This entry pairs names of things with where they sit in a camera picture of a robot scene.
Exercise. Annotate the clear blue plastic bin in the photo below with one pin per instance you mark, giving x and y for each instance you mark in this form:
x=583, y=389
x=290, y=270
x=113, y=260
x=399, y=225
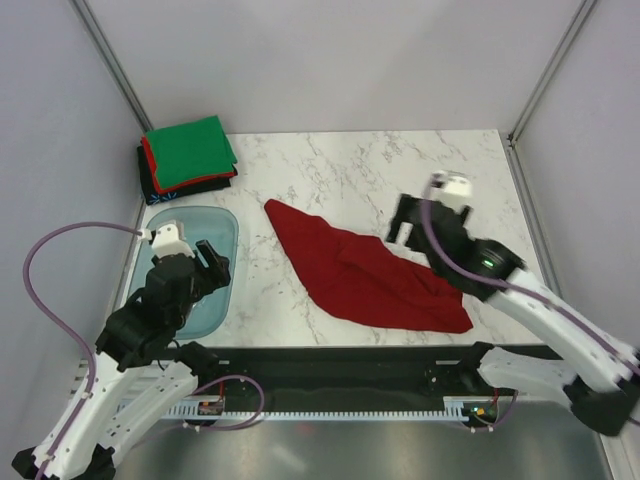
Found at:
x=220, y=228

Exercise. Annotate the left aluminium frame post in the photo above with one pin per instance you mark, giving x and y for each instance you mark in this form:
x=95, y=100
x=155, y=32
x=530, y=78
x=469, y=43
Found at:
x=109, y=57

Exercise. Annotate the folded green t shirt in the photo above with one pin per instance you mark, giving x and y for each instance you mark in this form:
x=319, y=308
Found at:
x=190, y=150

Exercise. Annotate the right aluminium frame post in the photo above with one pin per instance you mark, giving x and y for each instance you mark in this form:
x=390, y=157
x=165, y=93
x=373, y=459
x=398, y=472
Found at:
x=568, y=39

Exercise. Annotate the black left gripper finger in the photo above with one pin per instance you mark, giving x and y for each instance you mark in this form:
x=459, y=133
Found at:
x=219, y=280
x=214, y=261

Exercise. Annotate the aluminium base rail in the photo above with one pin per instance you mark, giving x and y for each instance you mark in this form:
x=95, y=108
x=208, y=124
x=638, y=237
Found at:
x=148, y=376

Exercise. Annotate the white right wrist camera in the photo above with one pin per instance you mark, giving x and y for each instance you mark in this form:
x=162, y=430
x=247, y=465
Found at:
x=452, y=189

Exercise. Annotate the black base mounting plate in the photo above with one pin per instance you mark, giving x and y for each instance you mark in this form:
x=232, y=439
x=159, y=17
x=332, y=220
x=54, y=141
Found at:
x=344, y=379

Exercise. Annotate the dark red t shirt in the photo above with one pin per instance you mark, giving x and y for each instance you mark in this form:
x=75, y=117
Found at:
x=354, y=277

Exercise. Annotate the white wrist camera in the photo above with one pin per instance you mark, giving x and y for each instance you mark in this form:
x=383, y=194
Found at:
x=452, y=189
x=167, y=240

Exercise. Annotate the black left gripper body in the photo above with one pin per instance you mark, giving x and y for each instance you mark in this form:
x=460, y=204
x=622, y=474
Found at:
x=202, y=286

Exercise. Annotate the white slotted cable duct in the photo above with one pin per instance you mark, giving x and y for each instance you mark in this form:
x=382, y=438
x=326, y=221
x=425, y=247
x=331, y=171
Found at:
x=451, y=411

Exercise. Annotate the aluminium frame post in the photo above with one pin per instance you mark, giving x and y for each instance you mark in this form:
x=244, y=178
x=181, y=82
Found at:
x=109, y=57
x=568, y=39

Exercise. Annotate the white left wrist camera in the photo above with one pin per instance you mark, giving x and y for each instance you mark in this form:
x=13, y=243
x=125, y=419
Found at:
x=167, y=240

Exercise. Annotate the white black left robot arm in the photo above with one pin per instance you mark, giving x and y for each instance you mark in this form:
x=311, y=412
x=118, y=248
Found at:
x=92, y=437

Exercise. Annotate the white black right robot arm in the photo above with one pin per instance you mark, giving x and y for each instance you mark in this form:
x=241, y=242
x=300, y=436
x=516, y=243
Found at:
x=594, y=376

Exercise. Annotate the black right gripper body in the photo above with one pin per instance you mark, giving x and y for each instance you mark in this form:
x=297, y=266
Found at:
x=412, y=243

